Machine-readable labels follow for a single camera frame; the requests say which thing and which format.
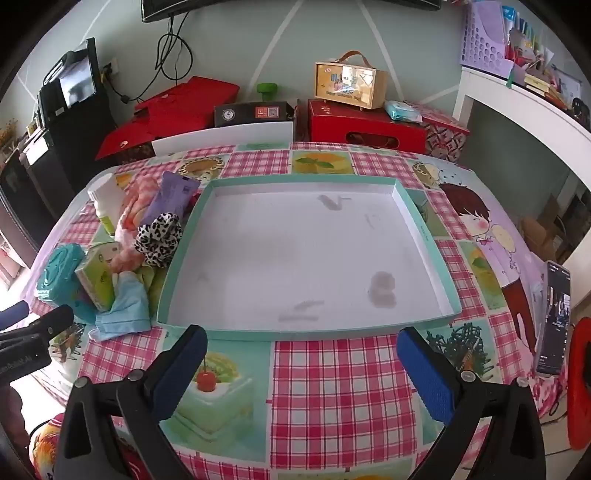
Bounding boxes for purple file basket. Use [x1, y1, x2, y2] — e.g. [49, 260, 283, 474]
[458, 0, 515, 79]

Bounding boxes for red stool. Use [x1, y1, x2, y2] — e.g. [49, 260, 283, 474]
[567, 318, 591, 450]

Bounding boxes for blue face mask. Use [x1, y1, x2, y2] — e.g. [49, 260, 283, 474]
[90, 272, 153, 341]

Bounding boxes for black carton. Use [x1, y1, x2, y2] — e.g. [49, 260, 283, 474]
[213, 99, 296, 129]

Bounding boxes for black monitor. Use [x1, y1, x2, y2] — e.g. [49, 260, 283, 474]
[141, 0, 441, 23]

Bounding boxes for white desk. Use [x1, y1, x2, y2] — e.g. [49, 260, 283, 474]
[452, 65, 591, 195]

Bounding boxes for green tissue packet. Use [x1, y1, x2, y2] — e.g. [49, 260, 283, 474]
[75, 244, 123, 312]

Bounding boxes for white plastic bottle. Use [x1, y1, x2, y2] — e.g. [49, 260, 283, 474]
[87, 173, 127, 236]

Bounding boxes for teal shallow cardboard box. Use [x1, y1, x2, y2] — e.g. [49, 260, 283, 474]
[156, 174, 462, 342]

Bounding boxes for light green cloth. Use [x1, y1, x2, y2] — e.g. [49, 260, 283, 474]
[136, 265, 169, 296]

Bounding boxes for yellow dried flowers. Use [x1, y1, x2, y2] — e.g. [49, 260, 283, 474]
[0, 117, 19, 148]

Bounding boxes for red paper bags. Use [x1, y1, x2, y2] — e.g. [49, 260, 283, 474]
[95, 76, 240, 161]

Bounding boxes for light blue wipes pack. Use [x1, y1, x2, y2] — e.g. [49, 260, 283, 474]
[384, 100, 423, 123]

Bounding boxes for stack of books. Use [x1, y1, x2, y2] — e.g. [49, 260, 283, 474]
[505, 4, 591, 130]

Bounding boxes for leopard print scrunchie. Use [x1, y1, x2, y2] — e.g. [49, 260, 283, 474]
[135, 212, 184, 268]

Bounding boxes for pink white knitted cloth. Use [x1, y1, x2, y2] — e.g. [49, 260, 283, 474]
[112, 174, 167, 275]

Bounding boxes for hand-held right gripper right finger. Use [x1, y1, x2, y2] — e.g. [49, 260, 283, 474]
[396, 326, 548, 480]

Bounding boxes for red printed garment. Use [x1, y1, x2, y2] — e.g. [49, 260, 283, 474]
[28, 413, 70, 480]

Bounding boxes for black cabinet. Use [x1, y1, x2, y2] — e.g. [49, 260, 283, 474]
[0, 124, 77, 259]

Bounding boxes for white chair back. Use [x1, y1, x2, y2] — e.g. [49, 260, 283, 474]
[151, 121, 295, 157]

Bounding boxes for brown floral box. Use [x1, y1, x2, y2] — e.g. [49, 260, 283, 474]
[117, 138, 155, 162]

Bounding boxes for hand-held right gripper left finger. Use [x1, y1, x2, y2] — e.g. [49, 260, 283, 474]
[54, 324, 208, 480]

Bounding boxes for black cable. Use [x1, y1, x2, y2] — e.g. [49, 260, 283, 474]
[157, 11, 191, 86]

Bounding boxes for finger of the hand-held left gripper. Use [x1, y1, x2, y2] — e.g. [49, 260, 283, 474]
[0, 301, 29, 330]
[0, 305, 75, 344]

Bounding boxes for red gift box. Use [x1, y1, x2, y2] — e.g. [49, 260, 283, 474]
[307, 99, 428, 151]

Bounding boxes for red patterned box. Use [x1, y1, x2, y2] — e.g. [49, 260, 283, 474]
[406, 104, 471, 163]

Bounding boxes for pink checked printed tablecloth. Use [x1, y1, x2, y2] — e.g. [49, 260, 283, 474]
[30, 141, 571, 480]

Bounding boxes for black printer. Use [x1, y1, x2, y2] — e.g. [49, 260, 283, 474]
[37, 38, 118, 139]

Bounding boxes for smartphone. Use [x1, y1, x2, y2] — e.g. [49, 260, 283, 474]
[536, 261, 572, 376]

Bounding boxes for purple packet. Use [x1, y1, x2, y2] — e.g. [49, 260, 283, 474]
[141, 172, 201, 224]

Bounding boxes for wooden box with handle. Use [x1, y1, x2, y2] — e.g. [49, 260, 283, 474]
[315, 51, 387, 112]

